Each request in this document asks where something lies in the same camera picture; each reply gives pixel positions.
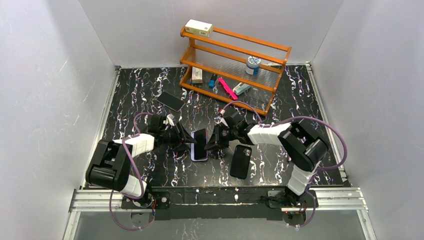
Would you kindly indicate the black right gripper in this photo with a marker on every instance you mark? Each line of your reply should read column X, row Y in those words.
column 224, row 134

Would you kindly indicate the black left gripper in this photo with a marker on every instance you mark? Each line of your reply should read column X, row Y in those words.
column 174, row 133

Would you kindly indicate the black smartphone purple edge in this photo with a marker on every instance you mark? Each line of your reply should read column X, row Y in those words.
column 200, row 144

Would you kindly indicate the black phone case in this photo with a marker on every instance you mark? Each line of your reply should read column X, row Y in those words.
column 240, row 162

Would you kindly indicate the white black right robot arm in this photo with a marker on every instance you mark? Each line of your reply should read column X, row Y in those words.
column 304, row 145

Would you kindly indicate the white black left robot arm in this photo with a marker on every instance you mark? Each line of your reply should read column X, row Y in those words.
column 112, row 164

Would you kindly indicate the pink highlighter pen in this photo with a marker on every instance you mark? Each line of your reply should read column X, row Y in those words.
column 228, row 89

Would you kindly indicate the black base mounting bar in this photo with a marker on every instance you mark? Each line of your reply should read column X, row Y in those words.
column 270, row 203

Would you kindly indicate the blue marker pen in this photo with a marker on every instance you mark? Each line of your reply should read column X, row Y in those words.
column 212, row 81

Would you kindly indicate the small white grey box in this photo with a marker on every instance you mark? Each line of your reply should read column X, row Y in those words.
column 196, row 75

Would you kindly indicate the orange wooden shelf rack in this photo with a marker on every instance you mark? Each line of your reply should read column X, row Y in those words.
column 225, row 53

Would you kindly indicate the blue white round jar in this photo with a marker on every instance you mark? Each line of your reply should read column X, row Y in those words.
column 252, row 65

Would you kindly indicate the white cardboard box red label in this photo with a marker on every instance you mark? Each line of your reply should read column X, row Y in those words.
column 199, row 28

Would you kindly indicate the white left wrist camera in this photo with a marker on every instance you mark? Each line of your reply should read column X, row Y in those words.
column 170, row 120

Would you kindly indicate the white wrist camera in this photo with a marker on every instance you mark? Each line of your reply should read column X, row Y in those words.
column 220, row 118
column 170, row 120

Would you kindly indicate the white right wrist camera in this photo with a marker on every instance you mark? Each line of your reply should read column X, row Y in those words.
column 220, row 118

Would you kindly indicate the aluminium rail frame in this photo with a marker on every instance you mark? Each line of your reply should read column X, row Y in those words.
column 96, row 213

